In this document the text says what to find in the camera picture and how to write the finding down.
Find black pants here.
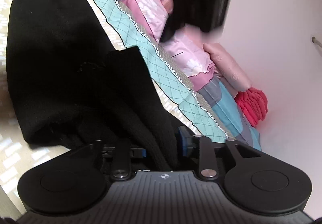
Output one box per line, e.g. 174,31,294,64
5,0,194,172

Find pink floral pillow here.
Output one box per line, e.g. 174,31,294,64
97,0,222,93

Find teal grey striped pillow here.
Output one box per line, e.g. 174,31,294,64
198,77,261,150

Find red blanket at headboard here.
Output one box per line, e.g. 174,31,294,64
235,87,268,128

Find peach pink pillow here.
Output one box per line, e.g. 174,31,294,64
203,43,252,98

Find patterned bed quilt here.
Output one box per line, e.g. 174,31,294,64
0,0,237,189

